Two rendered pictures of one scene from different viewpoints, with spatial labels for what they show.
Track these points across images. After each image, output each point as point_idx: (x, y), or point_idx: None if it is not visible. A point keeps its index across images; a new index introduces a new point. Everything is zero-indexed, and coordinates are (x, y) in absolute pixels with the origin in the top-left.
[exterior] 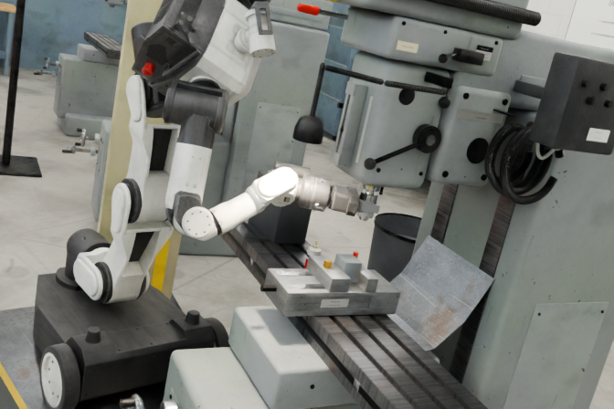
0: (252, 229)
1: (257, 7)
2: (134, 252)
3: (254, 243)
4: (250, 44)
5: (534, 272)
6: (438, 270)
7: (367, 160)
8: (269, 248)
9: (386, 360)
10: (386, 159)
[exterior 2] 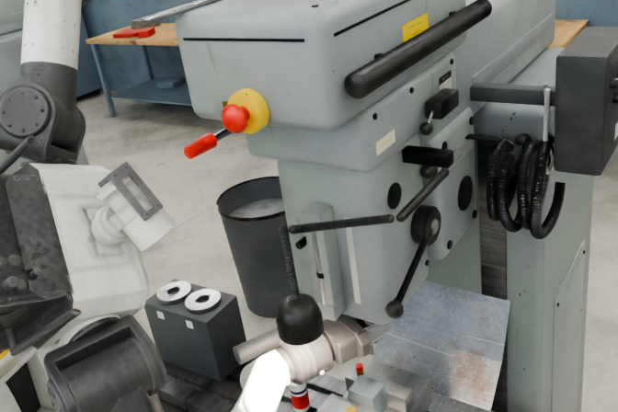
0: (178, 375)
1: (118, 182)
2: None
3: (202, 401)
4: (136, 238)
5: (549, 274)
6: (429, 312)
7: (393, 309)
8: (225, 395)
9: None
10: (407, 288)
